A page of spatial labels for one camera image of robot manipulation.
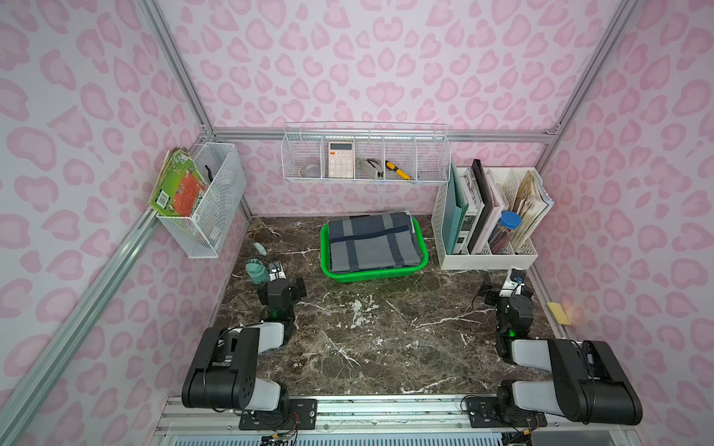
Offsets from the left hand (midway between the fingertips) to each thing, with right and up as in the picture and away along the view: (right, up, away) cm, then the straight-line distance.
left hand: (279, 274), depth 92 cm
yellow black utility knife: (+40, +36, +6) cm, 54 cm away
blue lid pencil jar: (+76, +11, +6) cm, 77 cm away
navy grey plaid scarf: (+31, +11, +4) cm, 33 cm away
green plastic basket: (+31, 0, +1) cm, 31 cm away
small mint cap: (-3, +9, -8) cm, 12 cm away
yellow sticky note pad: (+94, -13, +2) cm, 95 cm away
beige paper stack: (+81, +23, -4) cm, 85 cm away
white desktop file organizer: (+80, +33, +9) cm, 87 cm away
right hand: (+71, +1, -5) cm, 71 cm away
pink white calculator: (+20, +39, +3) cm, 44 cm away
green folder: (+55, +21, -10) cm, 60 cm away
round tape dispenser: (+9, +35, +5) cm, 37 cm away
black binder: (+65, +22, -10) cm, 69 cm away
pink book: (+67, +21, -10) cm, 71 cm away
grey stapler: (+30, +37, +5) cm, 48 cm away
